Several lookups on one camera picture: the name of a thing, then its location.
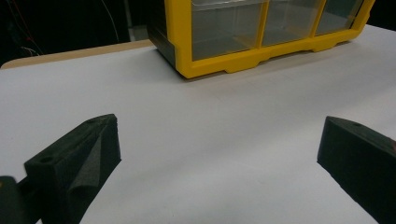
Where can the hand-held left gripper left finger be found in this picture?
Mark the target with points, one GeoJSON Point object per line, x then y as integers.
{"type": "Point", "coordinates": [65, 161]}

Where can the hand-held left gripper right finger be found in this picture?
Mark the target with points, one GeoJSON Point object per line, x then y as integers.
{"type": "Point", "coordinates": [361, 158]}

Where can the white table cover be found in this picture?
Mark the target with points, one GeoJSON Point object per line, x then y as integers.
{"type": "Point", "coordinates": [199, 124]}

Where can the clear plastic drawer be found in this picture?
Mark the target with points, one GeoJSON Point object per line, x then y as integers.
{"type": "Point", "coordinates": [224, 34]}
{"type": "Point", "coordinates": [289, 23]}
{"type": "Point", "coordinates": [337, 15]}

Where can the grey metal stand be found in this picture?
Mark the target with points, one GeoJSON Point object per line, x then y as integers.
{"type": "Point", "coordinates": [132, 18]}

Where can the yellow black drawer cabinet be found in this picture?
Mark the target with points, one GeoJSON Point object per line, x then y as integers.
{"type": "Point", "coordinates": [180, 37]}

